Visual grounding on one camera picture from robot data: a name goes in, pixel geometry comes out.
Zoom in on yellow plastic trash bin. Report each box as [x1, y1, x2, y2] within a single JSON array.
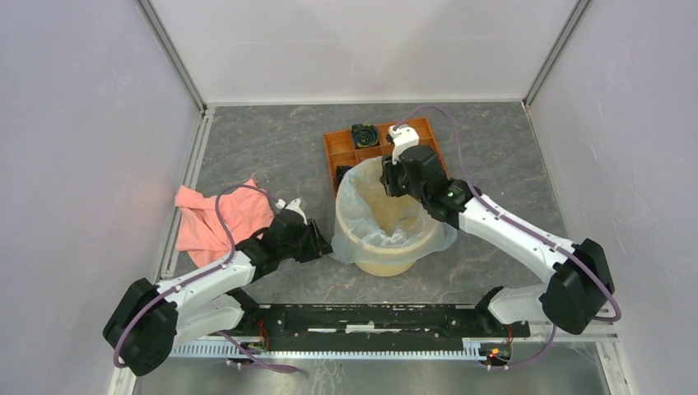
[[334, 156, 445, 278]]

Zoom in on translucent blue plastic trash bag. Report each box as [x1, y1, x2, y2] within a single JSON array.
[[330, 156, 459, 267]]

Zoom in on orange wooden divided tray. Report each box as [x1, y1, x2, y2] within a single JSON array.
[[323, 117, 449, 196]]

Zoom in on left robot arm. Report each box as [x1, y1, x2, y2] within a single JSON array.
[[102, 209, 333, 376]]

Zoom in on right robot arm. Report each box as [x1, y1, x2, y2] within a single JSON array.
[[380, 145, 621, 336]]

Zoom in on black rolled tie left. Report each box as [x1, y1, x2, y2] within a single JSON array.
[[334, 165, 352, 192]]

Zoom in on pink cloth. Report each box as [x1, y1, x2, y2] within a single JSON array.
[[174, 179, 274, 267]]

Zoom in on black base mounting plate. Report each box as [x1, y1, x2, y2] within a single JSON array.
[[226, 292, 531, 352]]

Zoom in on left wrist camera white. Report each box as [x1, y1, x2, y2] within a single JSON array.
[[275, 197, 308, 224]]

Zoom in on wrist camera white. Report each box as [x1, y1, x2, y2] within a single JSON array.
[[275, 197, 308, 224], [386, 123, 419, 165]]

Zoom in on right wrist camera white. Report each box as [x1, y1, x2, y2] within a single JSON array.
[[386, 123, 419, 165]]

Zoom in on white slotted cable duct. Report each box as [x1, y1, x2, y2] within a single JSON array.
[[170, 338, 508, 362]]

